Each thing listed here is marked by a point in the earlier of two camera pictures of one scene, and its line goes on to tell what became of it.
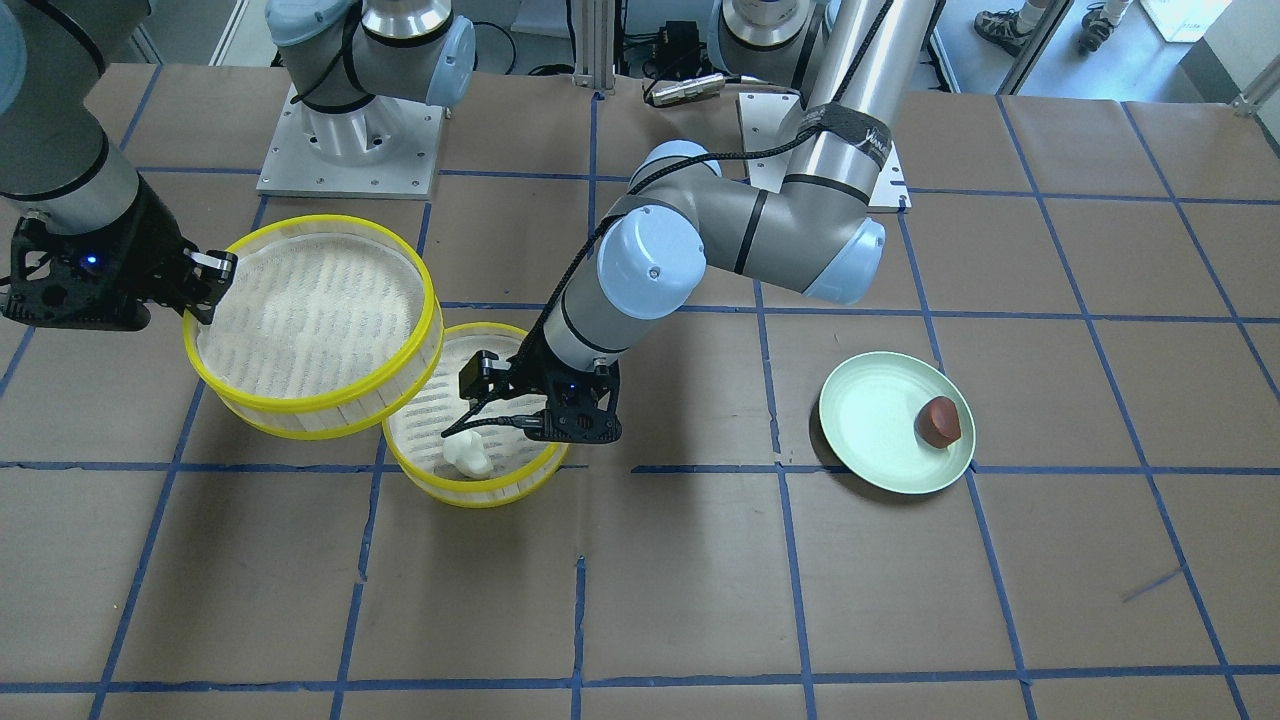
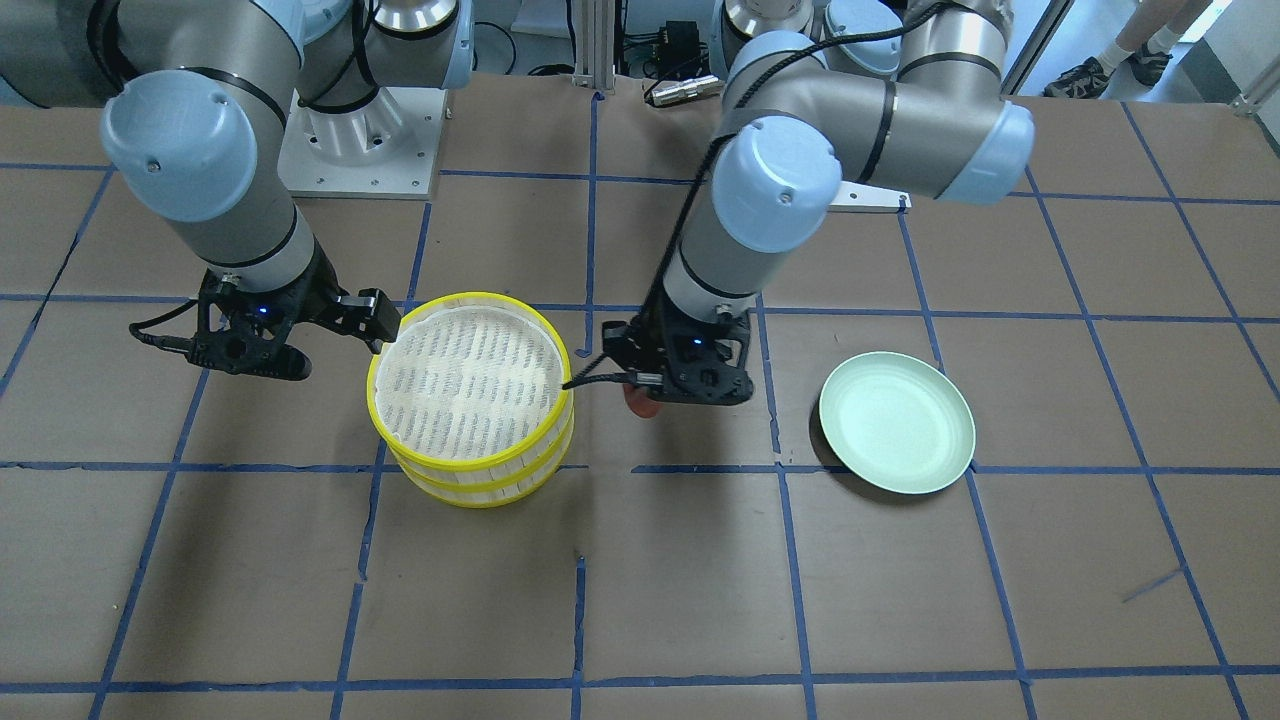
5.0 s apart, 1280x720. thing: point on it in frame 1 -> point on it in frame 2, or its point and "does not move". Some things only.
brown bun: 937,422 -> 639,401
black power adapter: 680,53 does not move
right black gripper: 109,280 -> 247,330
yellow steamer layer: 330,327 -> 471,381
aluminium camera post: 595,45 does not move
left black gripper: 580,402 -> 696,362
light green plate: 868,414 does not move
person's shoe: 1095,29 -> 1148,66
